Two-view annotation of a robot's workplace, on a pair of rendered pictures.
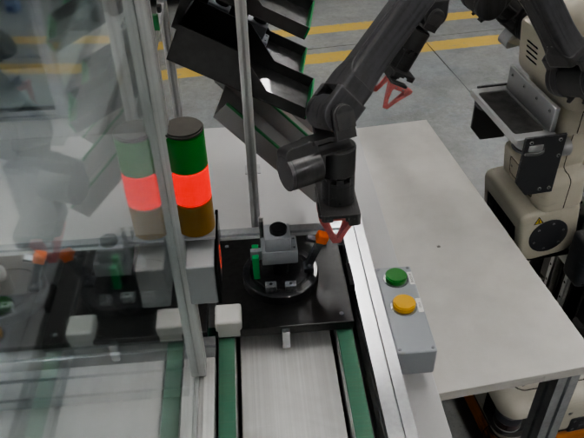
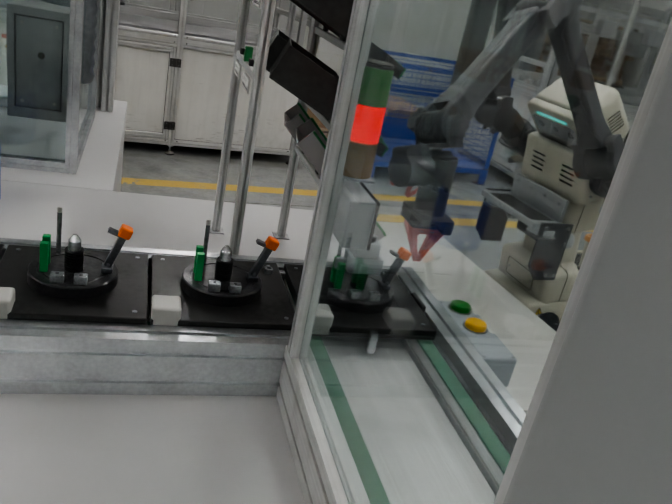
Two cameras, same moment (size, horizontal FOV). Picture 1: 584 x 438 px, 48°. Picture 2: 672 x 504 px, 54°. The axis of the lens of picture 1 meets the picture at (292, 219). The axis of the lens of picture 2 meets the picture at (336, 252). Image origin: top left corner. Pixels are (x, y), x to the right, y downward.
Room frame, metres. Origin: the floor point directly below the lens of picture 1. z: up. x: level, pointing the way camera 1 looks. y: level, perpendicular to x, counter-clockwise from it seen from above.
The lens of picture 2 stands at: (-0.19, 0.37, 1.51)
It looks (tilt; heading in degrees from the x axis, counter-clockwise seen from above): 22 degrees down; 345
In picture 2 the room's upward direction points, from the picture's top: 12 degrees clockwise
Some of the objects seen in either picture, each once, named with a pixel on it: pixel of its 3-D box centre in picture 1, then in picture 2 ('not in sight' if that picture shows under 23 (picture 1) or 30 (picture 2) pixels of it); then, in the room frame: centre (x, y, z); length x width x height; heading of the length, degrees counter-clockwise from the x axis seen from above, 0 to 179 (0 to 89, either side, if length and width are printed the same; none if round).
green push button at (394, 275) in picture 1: (395, 278); not in sight; (0.88, -0.19, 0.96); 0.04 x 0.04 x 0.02
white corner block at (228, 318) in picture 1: (228, 321); not in sight; (0.78, 0.12, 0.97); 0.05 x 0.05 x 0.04; 4
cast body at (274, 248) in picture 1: (273, 242); not in sight; (0.88, 0.03, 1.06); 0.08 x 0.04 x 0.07; 95
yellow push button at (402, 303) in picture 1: (403, 305); not in sight; (0.81, -0.20, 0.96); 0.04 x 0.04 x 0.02
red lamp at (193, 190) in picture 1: (190, 181); not in sight; (0.69, 0.13, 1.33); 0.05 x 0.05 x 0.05
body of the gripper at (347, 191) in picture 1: (337, 188); not in sight; (0.89, -0.08, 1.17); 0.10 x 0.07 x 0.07; 4
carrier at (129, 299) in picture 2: not in sight; (73, 256); (0.85, 0.52, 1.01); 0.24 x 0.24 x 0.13; 4
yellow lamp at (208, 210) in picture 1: (195, 211); not in sight; (0.69, 0.13, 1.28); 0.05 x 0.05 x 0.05
